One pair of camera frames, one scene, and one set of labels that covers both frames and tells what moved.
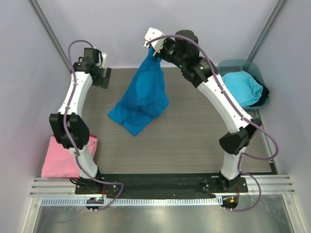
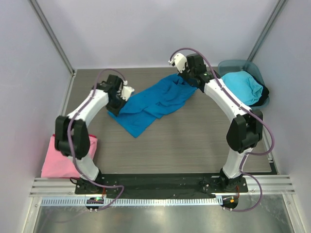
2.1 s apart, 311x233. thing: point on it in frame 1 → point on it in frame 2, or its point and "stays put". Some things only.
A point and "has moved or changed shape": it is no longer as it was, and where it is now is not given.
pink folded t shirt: [59, 161] stays put
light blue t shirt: [245, 89] stays put
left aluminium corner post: [38, 10] stays put
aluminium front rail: [60, 187] stays put
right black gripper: [160, 52] → [190, 80]
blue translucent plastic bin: [227, 66] stays put
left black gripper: [103, 82] → [116, 111]
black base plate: [194, 184] stays put
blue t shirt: [145, 97] has moved or changed shape
